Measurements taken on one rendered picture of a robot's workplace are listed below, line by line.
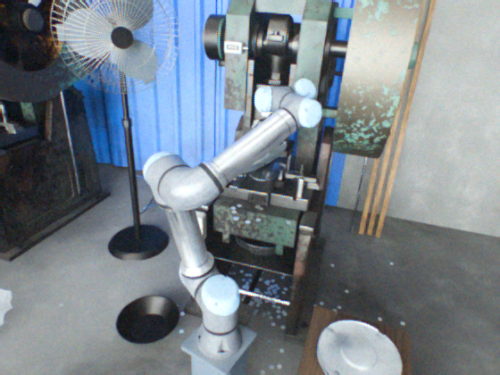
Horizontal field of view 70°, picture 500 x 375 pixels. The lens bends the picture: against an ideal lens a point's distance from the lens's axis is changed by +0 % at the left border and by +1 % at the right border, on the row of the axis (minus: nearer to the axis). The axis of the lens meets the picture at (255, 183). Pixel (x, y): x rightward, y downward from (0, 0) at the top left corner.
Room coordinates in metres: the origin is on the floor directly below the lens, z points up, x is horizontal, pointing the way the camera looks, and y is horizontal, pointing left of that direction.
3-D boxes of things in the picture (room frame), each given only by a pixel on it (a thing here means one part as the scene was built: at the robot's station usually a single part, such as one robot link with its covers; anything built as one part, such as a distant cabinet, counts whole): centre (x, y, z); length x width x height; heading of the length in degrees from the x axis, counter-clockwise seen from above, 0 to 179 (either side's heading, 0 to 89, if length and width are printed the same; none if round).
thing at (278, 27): (1.61, -0.06, 1.27); 0.21 x 0.12 x 0.34; 166
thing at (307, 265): (1.68, -0.36, 0.45); 0.92 x 0.12 x 0.90; 166
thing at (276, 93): (1.09, -0.05, 1.21); 0.11 x 0.11 x 0.08; 35
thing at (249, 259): (1.62, -0.07, 0.31); 0.43 x 0.42 x 0.01; 76
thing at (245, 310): (1.48, -0.03, 0.14); 0.59 x 0.10 x 0.05; 166
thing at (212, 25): (1.69, 0.17, 1.31); 0.22 x 0.12 x 0.22; 166
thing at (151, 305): (1.27, 0.48, 0.04); 0.30 x 0.30 x 0.07
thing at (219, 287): (0.86, 0.09, 0.62); 0.13 x 0.12 x 0.14; 35
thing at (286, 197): (1.61, -0.06, 0.68); 0.45 x 0.30 x 0.06; 76
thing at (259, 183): (1.44, -0.02, 0.72); 0.25 x 0.14 x 0.14; 166
